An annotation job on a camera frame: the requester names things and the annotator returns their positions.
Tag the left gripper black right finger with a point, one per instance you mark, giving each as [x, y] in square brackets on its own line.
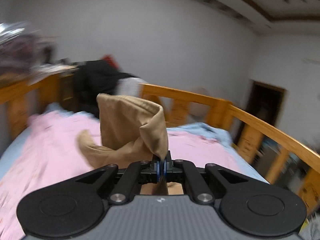
[188, 175]

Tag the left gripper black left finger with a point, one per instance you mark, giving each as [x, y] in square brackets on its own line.
[131, 180]

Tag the tan khaki garment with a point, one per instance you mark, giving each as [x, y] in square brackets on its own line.
[132, 129]

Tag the black clothes pile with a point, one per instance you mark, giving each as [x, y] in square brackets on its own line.
[93, 78]

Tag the grey white striped towel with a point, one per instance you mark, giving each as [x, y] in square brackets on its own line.
[129, 86]

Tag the pink bed sheet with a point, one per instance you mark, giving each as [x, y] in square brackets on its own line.
[52, 164]

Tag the dark wooden door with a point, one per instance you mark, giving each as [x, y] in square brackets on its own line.
[265, 101]

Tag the red fabric item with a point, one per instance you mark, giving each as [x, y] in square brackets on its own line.
[111, 61]

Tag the light blue blanket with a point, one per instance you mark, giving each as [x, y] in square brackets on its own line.
[197, 142]

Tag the clear plastic storage bag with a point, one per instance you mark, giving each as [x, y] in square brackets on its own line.
[23, 49]

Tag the wooden bed frame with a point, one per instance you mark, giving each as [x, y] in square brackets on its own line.
[220, 115]

